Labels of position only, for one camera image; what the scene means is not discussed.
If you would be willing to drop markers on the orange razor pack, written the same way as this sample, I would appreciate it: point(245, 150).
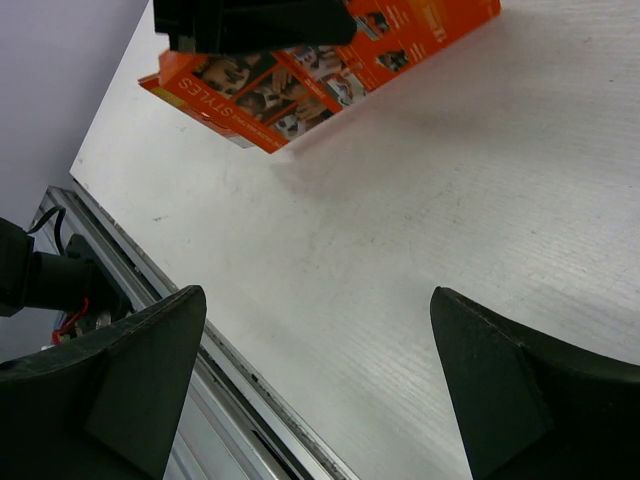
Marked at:
point(270, 99)

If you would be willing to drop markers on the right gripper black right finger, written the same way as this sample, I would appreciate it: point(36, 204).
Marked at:
point(530, 406)

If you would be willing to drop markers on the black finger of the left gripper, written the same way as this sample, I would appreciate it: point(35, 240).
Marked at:
point(234, 27)

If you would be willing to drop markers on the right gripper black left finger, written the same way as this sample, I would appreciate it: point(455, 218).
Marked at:
point(107, 404)

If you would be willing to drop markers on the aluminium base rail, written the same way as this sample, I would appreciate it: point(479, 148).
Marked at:
point(233, 425)

